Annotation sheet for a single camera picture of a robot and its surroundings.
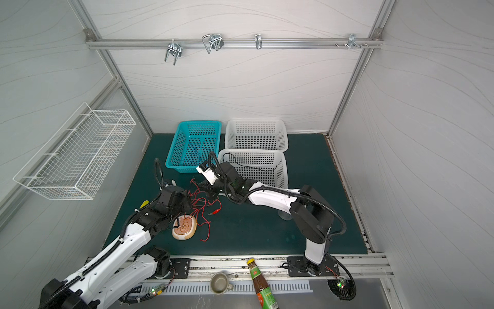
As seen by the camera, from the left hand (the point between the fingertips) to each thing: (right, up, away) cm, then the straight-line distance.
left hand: (189, 196), depth 83 cm
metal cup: (+15, -29, -13) cm, 36 cm away
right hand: (+6, +8, -4) cm, 11 cm away
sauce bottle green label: (+32, -29, -18) cm, 47 cm away
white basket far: (+30, +30, +28) cm, 51 cm away
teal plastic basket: (-9, +25, +35) cm, 45 cm away
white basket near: (+35, +11, +21) cm, 42 cm away
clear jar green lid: (+43, -10, +4) cm, 44 cm away
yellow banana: (-22, -4, +3) cm, 22 cm away
